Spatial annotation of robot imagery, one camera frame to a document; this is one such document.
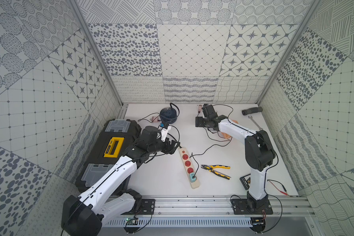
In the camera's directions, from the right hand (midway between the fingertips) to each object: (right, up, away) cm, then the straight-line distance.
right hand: (202, 121), depth 98 cm
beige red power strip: (-10, -26, -13) cm, 31 cm away
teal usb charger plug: (-8, -30, -22) cm, 38 cm away
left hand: (-20, -8, -21) cm, 30 cm away
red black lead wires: (+41, -38, -19) cm, 59 cm away
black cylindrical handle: (+40, +8, +13) cm, 43 cm away
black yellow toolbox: (-51, -8, -18) cm, 55 cm away
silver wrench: (+40, +2, +13) cm, 42 cm away
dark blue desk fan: (-24, +5, +8) cm, 26 cm away
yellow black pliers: (+3, -27, -14) cm, 30 cm away
